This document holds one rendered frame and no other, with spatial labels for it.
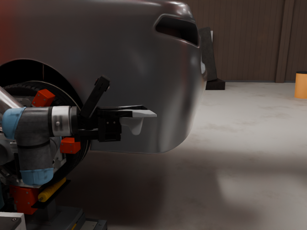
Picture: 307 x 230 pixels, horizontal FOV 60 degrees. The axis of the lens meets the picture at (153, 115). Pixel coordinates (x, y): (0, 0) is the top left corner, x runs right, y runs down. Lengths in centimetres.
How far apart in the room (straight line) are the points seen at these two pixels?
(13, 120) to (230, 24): 1031
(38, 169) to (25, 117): 13
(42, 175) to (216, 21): 1020
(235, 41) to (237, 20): 74
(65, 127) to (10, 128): 12
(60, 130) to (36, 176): 13
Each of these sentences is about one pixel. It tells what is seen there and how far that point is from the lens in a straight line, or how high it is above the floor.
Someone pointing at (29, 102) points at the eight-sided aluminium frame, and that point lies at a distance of 158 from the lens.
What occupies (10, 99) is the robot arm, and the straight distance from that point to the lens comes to 83.
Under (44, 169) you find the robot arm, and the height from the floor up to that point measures 110.
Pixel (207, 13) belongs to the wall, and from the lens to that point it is 1066.
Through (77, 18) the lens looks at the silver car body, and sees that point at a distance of 165.
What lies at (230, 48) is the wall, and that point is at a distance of 1074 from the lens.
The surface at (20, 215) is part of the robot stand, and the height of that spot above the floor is 77.
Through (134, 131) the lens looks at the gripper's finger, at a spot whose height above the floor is 120.
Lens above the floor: 140
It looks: 15 degrees down
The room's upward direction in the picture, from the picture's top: straight up
